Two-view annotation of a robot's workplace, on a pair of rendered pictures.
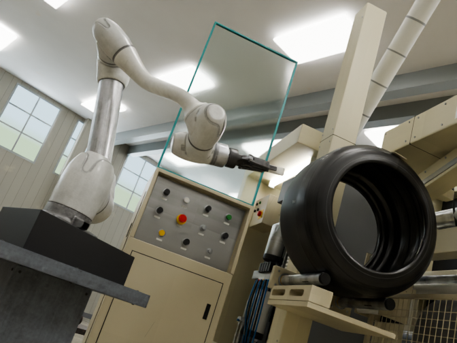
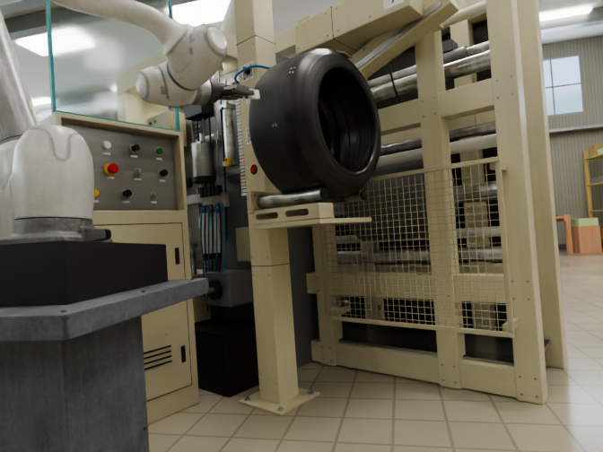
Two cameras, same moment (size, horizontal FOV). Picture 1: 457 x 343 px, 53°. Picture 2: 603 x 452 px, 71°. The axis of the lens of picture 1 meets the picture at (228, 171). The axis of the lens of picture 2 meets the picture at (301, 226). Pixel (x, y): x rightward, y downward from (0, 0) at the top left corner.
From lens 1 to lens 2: 74 cm
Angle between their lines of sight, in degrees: 41
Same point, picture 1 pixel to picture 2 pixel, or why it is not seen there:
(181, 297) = not seen: hidden behind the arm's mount
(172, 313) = not seen: hidden behind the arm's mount
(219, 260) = (167, 200)
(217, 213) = (146, 150)
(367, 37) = not seen: outside the picture
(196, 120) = (194, 53)
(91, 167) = (66, 150)
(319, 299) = (326, 212)
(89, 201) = (87, 198)
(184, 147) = (165, 90)
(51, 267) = (132, 308)
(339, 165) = (313, 77)
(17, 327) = (95, 392)
